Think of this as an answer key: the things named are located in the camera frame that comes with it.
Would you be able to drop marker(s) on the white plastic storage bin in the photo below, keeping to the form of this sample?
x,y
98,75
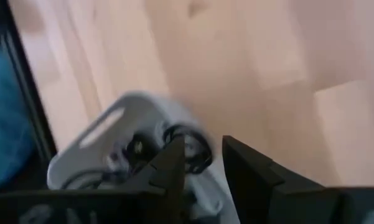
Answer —
x,y
149,105

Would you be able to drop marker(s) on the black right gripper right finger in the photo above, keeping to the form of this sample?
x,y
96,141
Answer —
x,y
252,177

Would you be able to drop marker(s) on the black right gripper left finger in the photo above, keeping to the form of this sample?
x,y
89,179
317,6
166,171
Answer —
x,y
168,174

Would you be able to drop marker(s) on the black table edge rail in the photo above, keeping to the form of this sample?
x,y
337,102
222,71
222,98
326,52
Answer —
x,y
34,109

